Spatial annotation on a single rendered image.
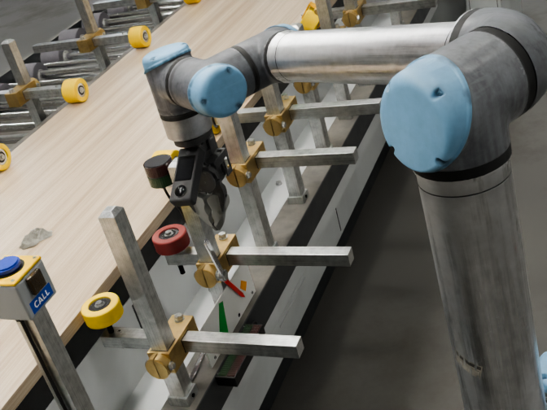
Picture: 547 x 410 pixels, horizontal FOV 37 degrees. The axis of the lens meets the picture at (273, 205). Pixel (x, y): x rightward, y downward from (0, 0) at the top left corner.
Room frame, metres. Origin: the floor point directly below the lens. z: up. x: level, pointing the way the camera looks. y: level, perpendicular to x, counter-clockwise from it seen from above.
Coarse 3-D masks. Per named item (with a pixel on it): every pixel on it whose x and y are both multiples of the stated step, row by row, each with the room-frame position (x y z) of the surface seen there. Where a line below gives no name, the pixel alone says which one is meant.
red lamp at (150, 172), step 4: (168, 160) 1.52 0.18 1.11; (172, 160) 1.53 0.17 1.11; (164, 164) 1.51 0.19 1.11; (168, 164) 1.52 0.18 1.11; (144, 168) 1.52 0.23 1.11; (148, 168) 1.51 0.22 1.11; (152, 168) 1.51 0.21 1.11; (156, 168) 1.51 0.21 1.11; (160, 168) 1.51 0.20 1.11; (164, 168) 1.51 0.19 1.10; (148, 172) 1.51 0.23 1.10; (152, 172) 1.51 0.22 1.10; (156, 172) 1.51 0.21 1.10; (160, 172) 1.51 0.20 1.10; (164, 172) 1.51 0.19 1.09; (168, 172) 1.51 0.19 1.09; (148, 176) 1.52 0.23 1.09; (152, 176) 1.51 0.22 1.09; (156, 176) 1.51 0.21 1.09; (160, 176) 1.51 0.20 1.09
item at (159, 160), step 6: (156, 156) 1.56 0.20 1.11; (162, 156) 1.55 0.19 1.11; (168, 156) 1.54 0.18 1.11; (150, 162) 1.54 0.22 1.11; (156, 162) 1.53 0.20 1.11; (162, 162) 1.52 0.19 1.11; (168, 174) 1.51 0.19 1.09; (168, 186) 1.51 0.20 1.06; (168, 198) 1.53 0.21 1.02; (180, 210) 1.52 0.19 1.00
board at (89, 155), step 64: (256, 0) 3.27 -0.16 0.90; (128, 64) 2.91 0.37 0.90; (64, 128) 2.45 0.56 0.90; (128, 128) 2.30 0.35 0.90; (0, 192) 2.09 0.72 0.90; (64, 192) 1.98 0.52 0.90; (128, 192) 1.87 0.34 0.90; (0, 256) 1.72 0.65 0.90; (64, 256) 1.64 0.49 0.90; (0, 320) 1.45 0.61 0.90; (64, 320) 1.38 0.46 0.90; (0, 384) 1.23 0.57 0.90
